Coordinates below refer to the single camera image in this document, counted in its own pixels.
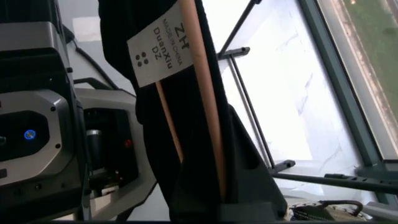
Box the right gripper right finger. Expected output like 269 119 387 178
221 105 289 216

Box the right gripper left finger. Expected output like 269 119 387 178
169 154 223 207

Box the black garment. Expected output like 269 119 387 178
98 0 233 213

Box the pink clothes hanger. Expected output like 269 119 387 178
154 0 228 200

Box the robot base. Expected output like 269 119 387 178
0 0 158 222

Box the white laundry basket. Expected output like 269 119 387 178
285 199 370 222

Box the black clothes rack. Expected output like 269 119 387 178
216 0 398 196

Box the window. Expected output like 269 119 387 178
297 0 398 205

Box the black cable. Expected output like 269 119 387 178
63 24 121 91

